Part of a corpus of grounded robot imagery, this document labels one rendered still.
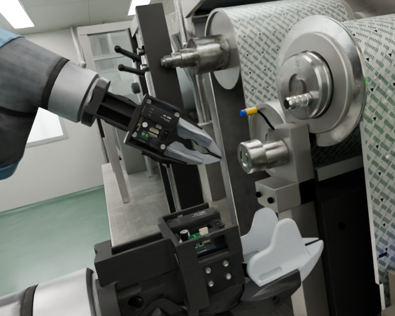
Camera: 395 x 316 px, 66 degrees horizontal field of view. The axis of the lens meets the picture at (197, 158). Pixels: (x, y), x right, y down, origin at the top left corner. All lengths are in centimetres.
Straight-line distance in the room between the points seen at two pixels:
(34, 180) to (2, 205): 64
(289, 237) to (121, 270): 15
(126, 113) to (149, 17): 23
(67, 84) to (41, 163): 551
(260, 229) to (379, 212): 14
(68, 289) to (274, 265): 17
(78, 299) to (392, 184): 32
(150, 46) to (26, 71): 24
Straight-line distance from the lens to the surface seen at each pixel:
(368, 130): 36
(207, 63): 57
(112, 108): 40
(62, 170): 590
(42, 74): 43
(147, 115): 41
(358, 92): 34
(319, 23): 38
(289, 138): 39
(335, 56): 35
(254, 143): 38
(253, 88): 55
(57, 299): 26
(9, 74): 44
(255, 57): 56
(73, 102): 42
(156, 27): 61
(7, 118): 46
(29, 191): 604
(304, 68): 37
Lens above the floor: 126
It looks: 11 degrees down
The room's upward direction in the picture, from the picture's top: 12 degrees counter-clockwise
